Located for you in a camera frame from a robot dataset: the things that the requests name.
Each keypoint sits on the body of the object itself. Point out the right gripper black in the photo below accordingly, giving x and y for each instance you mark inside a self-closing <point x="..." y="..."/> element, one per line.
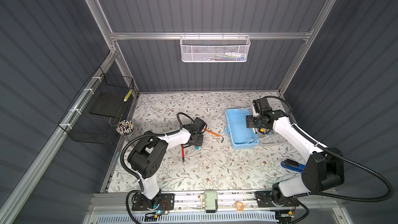
<point x="249" y="121"/>

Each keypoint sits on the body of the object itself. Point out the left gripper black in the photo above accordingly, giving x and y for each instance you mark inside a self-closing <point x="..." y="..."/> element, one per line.
<point x="200" y="143"/>

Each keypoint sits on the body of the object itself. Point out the blue plastic tool box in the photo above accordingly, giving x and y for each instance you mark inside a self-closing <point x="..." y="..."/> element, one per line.
<point x="241" y="136"/>

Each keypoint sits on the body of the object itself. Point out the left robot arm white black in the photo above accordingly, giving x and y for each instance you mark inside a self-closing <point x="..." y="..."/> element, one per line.
<point x="142" y="156"/>

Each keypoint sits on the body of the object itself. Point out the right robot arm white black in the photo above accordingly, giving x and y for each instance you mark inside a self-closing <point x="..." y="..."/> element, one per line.
<point x="321" y="172"/>

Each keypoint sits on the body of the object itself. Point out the orange pencil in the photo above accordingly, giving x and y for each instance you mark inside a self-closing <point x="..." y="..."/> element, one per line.
<point x="215" y="134"/>

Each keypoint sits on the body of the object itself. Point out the blue stapler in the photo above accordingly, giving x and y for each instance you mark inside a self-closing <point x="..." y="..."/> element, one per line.
<point x="293" y="165"/>

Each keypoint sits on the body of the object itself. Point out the cup of pencils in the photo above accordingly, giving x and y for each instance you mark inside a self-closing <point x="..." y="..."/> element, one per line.
<point x="126" y="129"/>

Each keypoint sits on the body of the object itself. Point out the yellow highlighter in basket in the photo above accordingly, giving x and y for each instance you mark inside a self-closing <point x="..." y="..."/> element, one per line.
<point x="127" y="95"/>

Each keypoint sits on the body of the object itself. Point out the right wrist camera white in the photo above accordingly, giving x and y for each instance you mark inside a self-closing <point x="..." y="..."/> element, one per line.
<point x="256" y="108"/>

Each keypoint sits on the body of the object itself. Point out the red handled screwdriver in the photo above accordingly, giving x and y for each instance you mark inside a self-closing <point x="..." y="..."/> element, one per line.
<point x="182" y="153"/>

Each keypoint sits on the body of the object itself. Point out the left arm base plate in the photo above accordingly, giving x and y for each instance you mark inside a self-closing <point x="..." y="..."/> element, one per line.
<point x="159" y="202"/>

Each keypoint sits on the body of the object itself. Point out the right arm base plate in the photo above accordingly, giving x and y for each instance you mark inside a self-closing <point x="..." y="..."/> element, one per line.
<point x="267" y="198"/>

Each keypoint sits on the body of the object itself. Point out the white mesh wall basket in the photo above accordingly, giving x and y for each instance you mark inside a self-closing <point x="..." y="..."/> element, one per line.
<point x="214" y="48"/>

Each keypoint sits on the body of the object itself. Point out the white slotted cable duct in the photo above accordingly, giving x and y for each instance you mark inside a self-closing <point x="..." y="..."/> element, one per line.
<point x="207" y="218"/>

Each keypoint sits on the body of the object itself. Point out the black wire wall basket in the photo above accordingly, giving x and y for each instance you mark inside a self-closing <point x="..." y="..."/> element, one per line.
<point x="100" y="107"/>

